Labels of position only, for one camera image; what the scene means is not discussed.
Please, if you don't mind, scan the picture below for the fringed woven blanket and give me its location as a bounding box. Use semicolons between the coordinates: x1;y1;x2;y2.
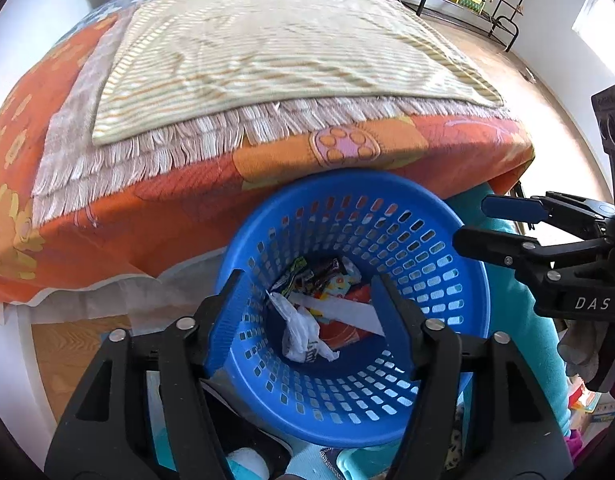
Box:
31;10;518;223

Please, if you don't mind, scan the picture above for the window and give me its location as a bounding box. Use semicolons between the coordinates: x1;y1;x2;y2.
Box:
571;0;615;47

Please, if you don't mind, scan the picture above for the black metal rack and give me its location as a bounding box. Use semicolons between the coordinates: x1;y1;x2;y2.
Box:
475;0;543;53

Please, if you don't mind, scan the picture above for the red cardboard box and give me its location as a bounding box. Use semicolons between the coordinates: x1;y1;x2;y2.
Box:
317;282;385;351

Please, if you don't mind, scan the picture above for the long white paper sleeve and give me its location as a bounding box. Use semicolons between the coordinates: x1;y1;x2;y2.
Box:
290;292;385;336

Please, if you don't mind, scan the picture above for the colourful box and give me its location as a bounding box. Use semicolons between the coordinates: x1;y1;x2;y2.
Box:
567;380;615;427

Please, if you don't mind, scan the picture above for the dark chocolate bar wrapper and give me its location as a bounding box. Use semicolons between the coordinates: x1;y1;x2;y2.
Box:
307;258;344;286

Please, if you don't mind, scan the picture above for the person's right hand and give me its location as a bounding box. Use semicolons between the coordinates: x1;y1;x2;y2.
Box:
560;317;611;378

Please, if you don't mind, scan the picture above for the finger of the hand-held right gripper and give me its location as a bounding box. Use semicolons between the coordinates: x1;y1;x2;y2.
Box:
452;226;613;286
481;191;615;239

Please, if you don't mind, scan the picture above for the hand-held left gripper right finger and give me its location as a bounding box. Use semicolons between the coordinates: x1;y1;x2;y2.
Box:
370;272;575;480

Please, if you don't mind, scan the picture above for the white mattress cover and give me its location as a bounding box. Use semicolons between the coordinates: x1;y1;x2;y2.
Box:
0;260;228;333

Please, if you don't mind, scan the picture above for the striped yellow towel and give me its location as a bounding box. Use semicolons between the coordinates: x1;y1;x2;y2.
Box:
91;0;503;147

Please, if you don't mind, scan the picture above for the teal cloth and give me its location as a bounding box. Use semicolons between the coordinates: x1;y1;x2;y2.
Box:
445;180;573;441

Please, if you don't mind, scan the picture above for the blue plastic basket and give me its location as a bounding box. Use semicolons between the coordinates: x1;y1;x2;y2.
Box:
216;170;491;448

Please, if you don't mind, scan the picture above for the white plastic bag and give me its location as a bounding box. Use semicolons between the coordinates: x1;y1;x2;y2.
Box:
267;292;341;363

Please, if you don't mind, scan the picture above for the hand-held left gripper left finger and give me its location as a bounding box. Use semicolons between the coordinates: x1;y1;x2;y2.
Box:
44;269;248;480

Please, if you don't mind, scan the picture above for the white bed frame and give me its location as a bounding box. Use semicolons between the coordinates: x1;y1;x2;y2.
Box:
0;305;55;428

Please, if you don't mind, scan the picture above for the orange floral bedsheet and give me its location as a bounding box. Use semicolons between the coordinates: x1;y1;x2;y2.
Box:
0;12;534;321

